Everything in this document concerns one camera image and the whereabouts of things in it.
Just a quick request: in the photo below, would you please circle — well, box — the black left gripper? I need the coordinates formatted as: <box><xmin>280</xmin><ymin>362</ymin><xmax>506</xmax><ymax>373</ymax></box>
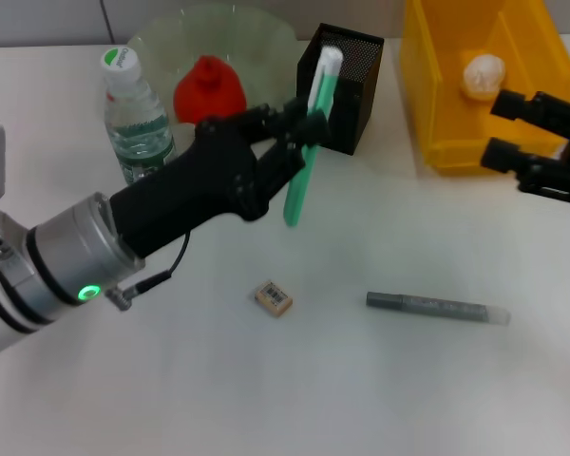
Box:
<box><xmin>109</xmin><ymin>97</ymin><xmax>333</xmax><ymax>261</ymax></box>

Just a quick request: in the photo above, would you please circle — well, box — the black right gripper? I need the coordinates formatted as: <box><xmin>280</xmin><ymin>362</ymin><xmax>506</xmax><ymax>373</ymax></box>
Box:
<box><xmin>480</xmin><ymin>89</ymin><xmax>570</xmax><ymax>214</ymax></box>

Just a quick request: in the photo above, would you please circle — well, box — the white paper ball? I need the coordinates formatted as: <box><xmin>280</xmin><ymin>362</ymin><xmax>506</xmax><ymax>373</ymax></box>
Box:
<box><xmin>462</xmin><ymin>52</ymin><xmax>509</xmax><ymax>101</ymax></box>

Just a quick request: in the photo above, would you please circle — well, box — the mint green pen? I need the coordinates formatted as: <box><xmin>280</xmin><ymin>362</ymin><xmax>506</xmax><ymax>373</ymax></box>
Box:
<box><xmin>283</xmin><ymin>45</ymin><xmax>344</xmax><ymax>228</ymax></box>

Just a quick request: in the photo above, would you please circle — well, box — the red-orange fruit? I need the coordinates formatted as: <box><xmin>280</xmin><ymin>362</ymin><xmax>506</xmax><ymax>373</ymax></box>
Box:
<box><xmin>173</xmin><ymin>55</ymin><xmax>247</xmax><ymax>126</ymax></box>

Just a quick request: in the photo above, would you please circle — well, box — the clear green-label water bottle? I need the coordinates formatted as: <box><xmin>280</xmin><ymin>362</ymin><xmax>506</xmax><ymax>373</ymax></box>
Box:
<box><xmin>99</xmin><ymin>46</ymin><xmax>178</xmax><ymax>187</ymax></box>

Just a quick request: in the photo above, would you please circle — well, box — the black mesh pen holder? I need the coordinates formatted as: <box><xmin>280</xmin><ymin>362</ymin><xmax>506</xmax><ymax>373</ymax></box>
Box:
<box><xmin>295</xmin><ymin>22</ymin><xmax>385</xmax><ymax>157</ymax></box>

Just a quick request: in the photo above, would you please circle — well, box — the green glass fruit plate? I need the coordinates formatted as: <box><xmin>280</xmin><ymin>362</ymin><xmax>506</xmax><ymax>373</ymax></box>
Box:
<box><xmin>127</xmin><ymin>3</ymin><xmax>298</xmax><ymax>130</ymax></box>

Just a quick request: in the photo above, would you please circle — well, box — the beige eraser with barcode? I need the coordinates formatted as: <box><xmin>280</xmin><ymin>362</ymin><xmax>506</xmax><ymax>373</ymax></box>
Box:
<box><xmin>255</xmin><ymin>279</ymin><xmax>295</xmax><ymax>318</ymax></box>

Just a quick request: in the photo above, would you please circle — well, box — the grey marker pen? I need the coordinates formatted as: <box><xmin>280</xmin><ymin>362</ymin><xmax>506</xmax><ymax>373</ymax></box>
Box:
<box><xmin>365</xmin><ymin>291</ymin><xmax>512</xmax><ymax>327</ymax></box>

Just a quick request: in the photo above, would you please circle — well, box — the yellow plastic bin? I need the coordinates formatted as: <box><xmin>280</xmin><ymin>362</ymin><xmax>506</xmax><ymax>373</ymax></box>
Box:
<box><xmin>398</xmin><ymin>0</ymin><xmax>570</xmax><ymax>177</ymax></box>

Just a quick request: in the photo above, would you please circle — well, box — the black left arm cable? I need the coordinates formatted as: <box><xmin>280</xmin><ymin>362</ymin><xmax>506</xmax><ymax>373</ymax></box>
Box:
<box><xmin>104</xmin><ymin>230</ymin><xmax>192</xmax><ymax>313</ymax></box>

